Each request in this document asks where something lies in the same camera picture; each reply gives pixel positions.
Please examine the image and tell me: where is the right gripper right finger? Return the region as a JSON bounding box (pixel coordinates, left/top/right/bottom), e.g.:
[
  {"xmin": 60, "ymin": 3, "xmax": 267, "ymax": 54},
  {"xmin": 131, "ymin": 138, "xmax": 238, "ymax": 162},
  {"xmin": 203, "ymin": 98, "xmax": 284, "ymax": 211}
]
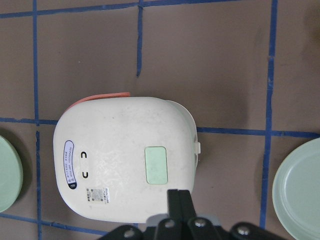
[{"xmin": 178, "ymin": 190, "xmax": 215, "ymax": 240}]

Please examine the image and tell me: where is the white rice cooker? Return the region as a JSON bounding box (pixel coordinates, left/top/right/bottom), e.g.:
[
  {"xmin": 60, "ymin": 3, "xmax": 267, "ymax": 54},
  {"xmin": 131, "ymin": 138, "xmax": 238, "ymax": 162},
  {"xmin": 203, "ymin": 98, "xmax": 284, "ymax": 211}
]
[{"xmin": 53, "ymin": 93, "xmax": 201, "ymax": 223}]

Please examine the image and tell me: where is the green plate robot right side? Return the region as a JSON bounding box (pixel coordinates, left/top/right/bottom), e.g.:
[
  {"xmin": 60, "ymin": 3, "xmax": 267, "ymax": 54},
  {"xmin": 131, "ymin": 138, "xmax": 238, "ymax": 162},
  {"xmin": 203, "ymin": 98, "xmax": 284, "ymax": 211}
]
[{"xmin": 272, "ymin": 138, "xmax": 320, "ymax": 240}]

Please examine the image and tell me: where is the green plate robot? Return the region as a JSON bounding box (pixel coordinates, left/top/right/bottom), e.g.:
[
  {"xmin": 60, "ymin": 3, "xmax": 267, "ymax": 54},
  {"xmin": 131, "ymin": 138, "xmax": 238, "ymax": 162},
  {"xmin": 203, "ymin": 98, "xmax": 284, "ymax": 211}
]
[
  {"xmin": 0, "ymin": 136, "xmax": 24, "ymax": 213},
  {"xmin": 272, "ymin": 138, "xmax": 320, "ymax": 240}
]

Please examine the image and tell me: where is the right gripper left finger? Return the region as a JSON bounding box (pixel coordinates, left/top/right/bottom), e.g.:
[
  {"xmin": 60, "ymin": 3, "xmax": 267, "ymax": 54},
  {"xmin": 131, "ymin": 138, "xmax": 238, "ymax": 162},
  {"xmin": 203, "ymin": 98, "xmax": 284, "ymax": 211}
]
[{"xmin": 153, "ymin": 189, "xmax": 182, "ymax": 240}]

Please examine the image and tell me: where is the green plate robot left side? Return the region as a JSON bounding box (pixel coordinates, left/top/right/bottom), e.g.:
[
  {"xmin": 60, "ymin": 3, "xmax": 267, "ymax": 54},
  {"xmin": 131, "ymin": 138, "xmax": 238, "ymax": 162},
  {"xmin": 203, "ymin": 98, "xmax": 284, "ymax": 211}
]
[{"xmin": 0, "ymin": 136, "xmax": 24, "ymax": 213}]

